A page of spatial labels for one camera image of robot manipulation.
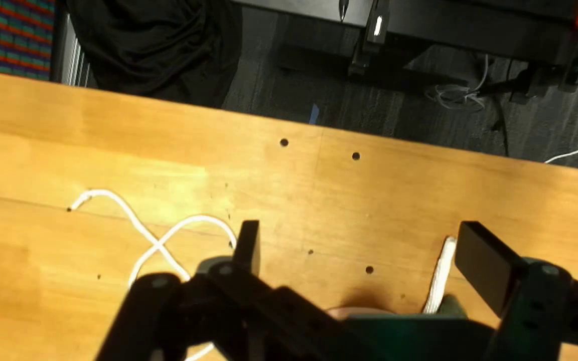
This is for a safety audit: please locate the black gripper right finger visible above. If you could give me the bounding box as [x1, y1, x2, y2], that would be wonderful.
[454, 220, 578, 361]

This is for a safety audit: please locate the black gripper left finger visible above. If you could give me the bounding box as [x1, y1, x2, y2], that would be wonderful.
[96, 218, 346, 361]

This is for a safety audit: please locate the black hanging cloth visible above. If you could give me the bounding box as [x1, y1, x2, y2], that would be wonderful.
[66, 0, 245, 109]

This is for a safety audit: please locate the thin white rope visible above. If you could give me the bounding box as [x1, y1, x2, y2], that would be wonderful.
[66, 188, 240, 361]

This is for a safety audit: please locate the white floor cable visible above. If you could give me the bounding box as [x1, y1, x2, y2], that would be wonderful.
[545, 134, 578, 167]
[427, 52, 494, 112]

